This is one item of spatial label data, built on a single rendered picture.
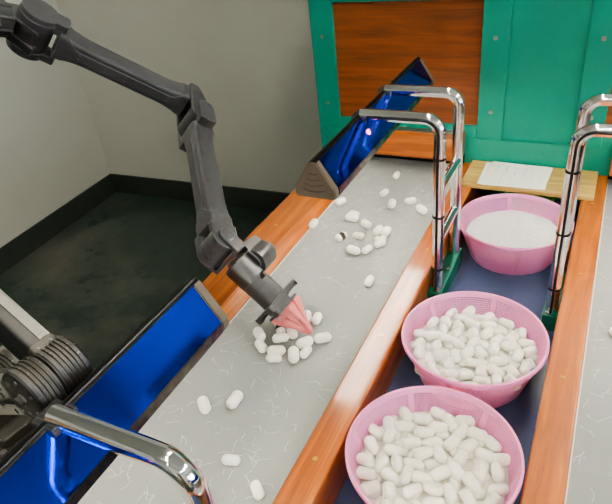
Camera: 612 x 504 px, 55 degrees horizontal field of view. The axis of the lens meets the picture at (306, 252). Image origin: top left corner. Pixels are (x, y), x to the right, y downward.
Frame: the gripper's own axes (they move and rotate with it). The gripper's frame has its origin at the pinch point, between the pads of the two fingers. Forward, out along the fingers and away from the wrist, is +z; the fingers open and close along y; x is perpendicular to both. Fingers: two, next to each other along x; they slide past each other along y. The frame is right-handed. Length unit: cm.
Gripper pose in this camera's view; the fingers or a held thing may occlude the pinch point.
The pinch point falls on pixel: (308, 330)
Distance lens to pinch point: 118.7
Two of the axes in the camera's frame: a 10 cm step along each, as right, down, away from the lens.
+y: 4.4, -5.1, 7.4
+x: -5.1, 5.3, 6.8
